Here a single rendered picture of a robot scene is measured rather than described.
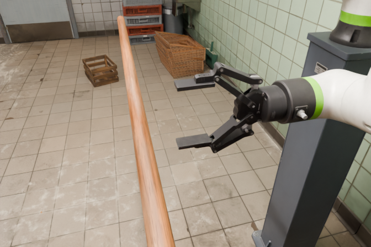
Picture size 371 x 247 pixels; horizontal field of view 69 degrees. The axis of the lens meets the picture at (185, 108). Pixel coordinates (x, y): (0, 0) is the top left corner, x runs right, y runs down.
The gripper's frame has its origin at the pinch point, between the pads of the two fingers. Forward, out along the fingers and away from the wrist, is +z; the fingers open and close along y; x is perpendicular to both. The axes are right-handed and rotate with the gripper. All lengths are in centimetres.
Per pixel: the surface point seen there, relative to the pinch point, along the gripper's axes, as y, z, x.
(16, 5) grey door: 64, 161, 446
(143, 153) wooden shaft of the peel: -2.3, 8.5, -11.3
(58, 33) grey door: 112, 111, 446
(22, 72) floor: 120, 139, 317
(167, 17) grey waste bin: 85, -68, 401
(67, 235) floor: 119, 55, 64
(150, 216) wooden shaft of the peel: -2.3, 8.9, -22.3
